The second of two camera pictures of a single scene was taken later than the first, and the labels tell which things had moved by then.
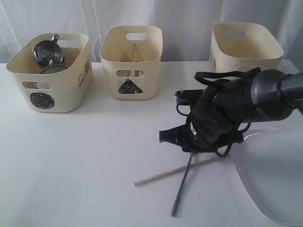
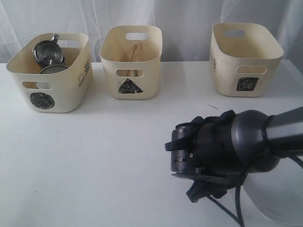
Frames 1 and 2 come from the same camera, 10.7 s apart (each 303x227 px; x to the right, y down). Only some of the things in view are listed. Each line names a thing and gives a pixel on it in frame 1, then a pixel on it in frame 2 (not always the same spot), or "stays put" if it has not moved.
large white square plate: (270, 161) stays put
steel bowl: (49, 69) stays put
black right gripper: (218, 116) -> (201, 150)
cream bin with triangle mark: (131, 55) stays put
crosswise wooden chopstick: (138, 183) -> (136, 52)
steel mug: (49, 52) stays put
